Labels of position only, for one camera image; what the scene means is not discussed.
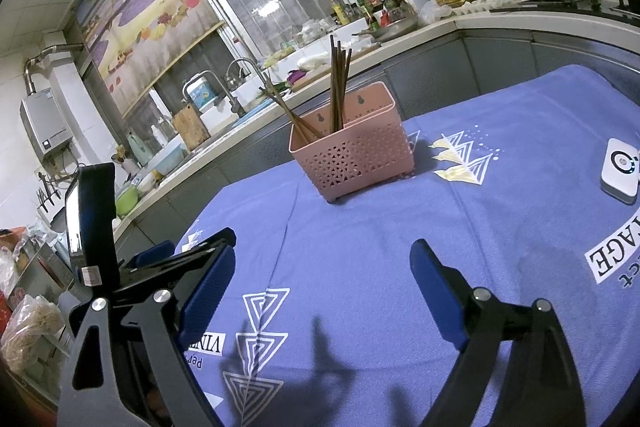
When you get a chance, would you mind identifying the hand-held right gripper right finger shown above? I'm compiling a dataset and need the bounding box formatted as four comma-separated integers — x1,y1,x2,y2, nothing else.
409,238,587,427

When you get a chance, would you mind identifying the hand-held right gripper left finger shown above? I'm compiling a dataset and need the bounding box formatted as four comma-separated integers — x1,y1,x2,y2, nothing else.
56,246,237,427

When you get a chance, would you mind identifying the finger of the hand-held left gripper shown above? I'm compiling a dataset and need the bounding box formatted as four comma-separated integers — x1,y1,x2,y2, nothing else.
116,228,237,308
121,241,175,270

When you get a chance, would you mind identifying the pink perforated utensil basket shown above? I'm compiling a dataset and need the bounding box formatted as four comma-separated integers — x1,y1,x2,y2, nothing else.
289,81,417,204

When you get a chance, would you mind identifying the bundle of chopsticks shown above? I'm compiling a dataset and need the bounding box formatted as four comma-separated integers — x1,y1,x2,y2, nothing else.
257,34,353,142

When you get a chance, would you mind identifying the green bowl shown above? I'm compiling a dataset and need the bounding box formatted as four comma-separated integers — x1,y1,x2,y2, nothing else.
115,184,139,219

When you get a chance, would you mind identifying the blue printed blanket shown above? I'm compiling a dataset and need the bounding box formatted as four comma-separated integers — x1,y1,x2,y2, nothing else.
172,64,640,427

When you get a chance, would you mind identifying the light blue basin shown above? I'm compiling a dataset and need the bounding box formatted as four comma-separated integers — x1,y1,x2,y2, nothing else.
149,141,190,175

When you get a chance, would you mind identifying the pale green kettle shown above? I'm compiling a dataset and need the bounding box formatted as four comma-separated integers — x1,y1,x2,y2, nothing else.
126,132,153,166

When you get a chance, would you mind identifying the wooden cutting board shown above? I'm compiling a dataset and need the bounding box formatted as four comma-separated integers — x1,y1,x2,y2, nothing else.
171,103,211,151

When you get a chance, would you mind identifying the white slim bottle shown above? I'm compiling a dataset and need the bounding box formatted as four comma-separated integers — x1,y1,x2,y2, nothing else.
151,117,169,148

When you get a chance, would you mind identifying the clear plastic bag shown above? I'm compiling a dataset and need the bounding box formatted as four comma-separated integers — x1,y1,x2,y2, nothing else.
0,294,66,375

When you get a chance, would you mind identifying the blue label detergent bottle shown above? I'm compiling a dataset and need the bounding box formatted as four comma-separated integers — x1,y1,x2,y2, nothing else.
189,79,221,108

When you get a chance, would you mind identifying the angular chrome faucet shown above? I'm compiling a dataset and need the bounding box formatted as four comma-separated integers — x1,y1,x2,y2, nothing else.
182,71,247,118

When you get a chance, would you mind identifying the metal exhaust pipe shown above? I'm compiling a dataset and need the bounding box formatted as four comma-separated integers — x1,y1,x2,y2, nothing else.
24,42,85,94

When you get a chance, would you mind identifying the curved chrome faucet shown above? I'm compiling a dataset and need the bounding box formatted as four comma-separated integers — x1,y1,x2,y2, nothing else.
225,57,264,94

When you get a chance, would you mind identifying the white rounded electronic device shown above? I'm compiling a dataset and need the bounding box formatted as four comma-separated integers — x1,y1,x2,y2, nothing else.
599,138,640,206

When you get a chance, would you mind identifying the grey kitchen counter cabinet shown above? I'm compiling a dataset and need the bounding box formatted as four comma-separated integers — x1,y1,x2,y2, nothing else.
112,4,640,253

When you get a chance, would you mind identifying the metal plate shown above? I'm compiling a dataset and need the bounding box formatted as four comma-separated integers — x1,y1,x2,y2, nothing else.
370,16,420,42

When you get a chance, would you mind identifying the black wall hook rack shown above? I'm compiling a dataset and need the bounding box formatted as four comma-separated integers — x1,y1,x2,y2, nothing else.
36,169,68,210

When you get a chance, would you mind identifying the grey wall water heater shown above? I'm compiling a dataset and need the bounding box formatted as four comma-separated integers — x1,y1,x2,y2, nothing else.
19,88,75,164

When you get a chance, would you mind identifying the fruit landscape wall poster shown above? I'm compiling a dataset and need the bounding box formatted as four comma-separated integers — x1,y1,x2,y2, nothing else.
75,0,226,112

